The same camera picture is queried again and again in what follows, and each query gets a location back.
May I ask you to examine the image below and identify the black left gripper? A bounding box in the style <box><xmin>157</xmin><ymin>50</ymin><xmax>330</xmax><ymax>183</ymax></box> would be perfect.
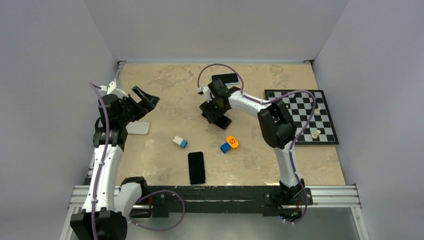
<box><xmin>117</xmin><ymin>86</ymin><xmax>158</xmax><ymax>126</ymax></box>

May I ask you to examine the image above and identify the black phone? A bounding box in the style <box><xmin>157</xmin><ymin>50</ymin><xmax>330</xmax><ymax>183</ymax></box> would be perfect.
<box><xmin>187</xmin><ymin>151</ymin><xmax>206</xmax><ymax>185</ymax></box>

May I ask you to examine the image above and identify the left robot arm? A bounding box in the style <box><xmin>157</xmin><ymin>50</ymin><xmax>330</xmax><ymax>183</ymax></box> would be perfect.
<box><xmin>70</xmin><ymin>84</ymin><xmax>160</xmax><ymax>240</ymax></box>

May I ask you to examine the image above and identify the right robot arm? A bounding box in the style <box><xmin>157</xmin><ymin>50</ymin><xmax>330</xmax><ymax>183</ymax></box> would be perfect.
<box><xmin>197</xmin><ymin>80</ymin><xmax>308</xmax><ymax>205</ymax></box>

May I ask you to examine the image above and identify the phone in light-blue case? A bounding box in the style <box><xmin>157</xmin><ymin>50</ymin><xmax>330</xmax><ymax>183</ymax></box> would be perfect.
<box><xmin>211</xmin><ymin>73</ymin><xmax>240</xmax><ymax>85</ymax></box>

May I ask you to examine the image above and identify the orange blue toy block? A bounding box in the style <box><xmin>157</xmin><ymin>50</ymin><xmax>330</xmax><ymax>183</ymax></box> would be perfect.
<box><xmin>220</xmin><ymin>136</ymin><xmax>239</xmax><ymax>154</ymax></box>

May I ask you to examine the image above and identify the white blue toy block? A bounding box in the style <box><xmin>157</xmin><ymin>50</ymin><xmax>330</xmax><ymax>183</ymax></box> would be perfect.
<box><xmin>172</xmin><ymin>136</ymin><xmax>188</xmax><ymax>149</ymax></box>

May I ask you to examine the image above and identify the black chess piece far left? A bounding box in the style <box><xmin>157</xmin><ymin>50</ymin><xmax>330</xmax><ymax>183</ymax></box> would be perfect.
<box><xmin>290</xmin><ymin>94</ymin><xmax>297</xmax><ymax>103</ymax></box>

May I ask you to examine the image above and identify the white chess pawn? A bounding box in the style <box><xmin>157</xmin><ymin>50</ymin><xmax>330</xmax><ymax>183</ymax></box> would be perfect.
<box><xmin>314</xmin><ymin>107</ymin><xmax>321</xmax><ymax>115</ymax></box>

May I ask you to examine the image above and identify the white chess piece front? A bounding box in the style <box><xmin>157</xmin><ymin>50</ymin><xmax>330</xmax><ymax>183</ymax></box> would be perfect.
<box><xmin>311</xmin><ymin>129</ymin><xmax>321</xmax><ymax>139</ymax></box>

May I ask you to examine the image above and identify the black white chessboard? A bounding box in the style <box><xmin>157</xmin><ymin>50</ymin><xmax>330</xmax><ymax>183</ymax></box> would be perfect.
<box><xmin>264</xmin><ymin>89</ymin><xmax>340</xmax><ymax>146</ymax></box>

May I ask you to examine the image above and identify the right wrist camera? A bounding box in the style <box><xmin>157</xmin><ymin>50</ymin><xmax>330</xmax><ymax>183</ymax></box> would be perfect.
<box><xmin>197</xmin><ymin>85</ymin><xmax>214</xmax><ymax>102</ymax></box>

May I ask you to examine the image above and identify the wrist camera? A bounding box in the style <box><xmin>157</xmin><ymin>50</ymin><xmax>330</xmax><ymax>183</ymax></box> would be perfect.
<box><xmin>99</xmin><ymin>78</ymin><xmax>128</xmax><ymax>99</ymax></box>
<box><xmin>197</xmin><ymin>85</ymin><xmax>214</xmax><ymax>102</ymax></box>

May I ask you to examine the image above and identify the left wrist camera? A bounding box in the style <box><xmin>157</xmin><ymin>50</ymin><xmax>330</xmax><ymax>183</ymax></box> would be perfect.
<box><xmin>99</xmin><ymin>78</ymin><xmax>128</xmax><ymax>99</ymax></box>

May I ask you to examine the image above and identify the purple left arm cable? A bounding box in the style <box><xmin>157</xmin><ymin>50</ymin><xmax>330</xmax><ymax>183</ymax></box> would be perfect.
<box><xmin>88</xmin><ymin>82</ymin><xmax>110</xmax><ymax>240</ymax></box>

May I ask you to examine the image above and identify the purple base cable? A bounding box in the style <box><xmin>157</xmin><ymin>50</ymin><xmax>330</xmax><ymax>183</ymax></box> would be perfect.
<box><xmin>128</xmin><ymin>189</ymin><xmax>186</xmax><ymax>232</ymax></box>

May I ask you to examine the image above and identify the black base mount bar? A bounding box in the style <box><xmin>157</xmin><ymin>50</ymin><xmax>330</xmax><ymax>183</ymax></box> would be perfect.
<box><xmin>130</xmin><ymin>185</ymin><xmax>314</xmax><ymax>219</ymax></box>

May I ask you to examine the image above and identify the aluminium frame rail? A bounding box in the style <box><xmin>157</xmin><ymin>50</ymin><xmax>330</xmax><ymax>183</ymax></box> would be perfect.
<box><xmin>67</xmin><ymin>184</ymin><xmax>362</xmax><ymax>210</ymax></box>

